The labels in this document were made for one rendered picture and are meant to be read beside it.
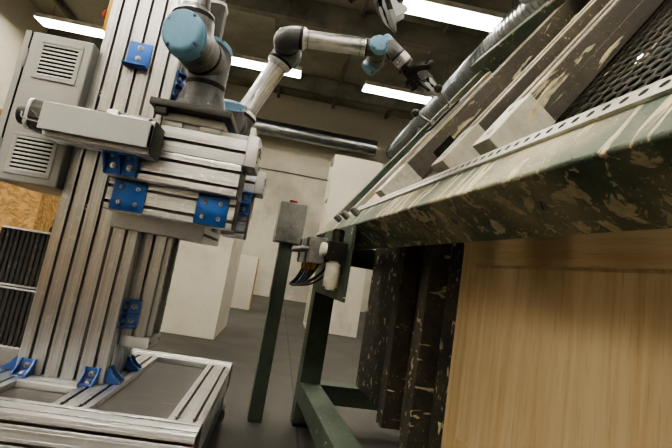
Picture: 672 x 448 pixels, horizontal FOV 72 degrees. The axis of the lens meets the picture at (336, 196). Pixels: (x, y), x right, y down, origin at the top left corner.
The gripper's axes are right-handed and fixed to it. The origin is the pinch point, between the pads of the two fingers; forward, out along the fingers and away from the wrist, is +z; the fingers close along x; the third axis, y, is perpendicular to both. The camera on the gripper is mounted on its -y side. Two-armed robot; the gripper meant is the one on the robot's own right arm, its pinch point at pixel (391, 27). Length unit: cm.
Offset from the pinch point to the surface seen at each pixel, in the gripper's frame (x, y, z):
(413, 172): 25.7, 1.3, 36.1
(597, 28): -36, 25, 27
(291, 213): 90, -36, 30
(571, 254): -34, 4, 65
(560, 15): 30, 73, -3
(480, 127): -18.3, 4.4, 35.7
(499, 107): -17.7, 10.7, 32.5
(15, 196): 150, -170, -28
